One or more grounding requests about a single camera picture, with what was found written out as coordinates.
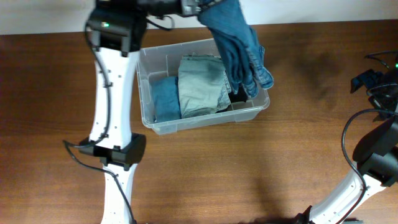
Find clear plastic storage container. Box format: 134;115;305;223
136;39;271;135

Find blue denim garment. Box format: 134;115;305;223
152;77;181;123

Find dark blue jeans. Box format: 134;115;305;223
197;0;274;98

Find light grey jeans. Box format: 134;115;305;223
178;54;231;118

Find black garment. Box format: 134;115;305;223
228;86;248;103

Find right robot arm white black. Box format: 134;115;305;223
293;66;397;224

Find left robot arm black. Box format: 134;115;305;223
77;0;201;223

